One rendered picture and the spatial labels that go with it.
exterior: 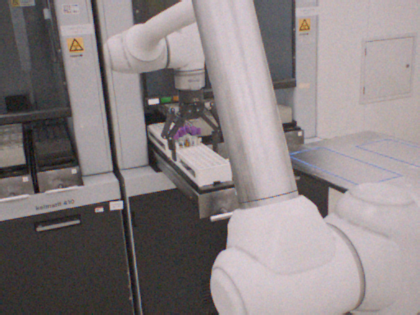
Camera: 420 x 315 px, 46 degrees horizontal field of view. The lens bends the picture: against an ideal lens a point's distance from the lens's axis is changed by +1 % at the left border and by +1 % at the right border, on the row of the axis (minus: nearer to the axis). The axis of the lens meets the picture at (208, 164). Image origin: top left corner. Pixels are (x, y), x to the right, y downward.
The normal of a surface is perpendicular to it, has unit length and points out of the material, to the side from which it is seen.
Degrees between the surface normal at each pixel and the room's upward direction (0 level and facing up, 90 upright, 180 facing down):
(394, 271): 88
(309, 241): 64
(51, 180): 90
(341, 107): 90
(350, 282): 79
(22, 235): 90
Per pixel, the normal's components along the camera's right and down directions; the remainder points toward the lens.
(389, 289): 0.36, 0.34
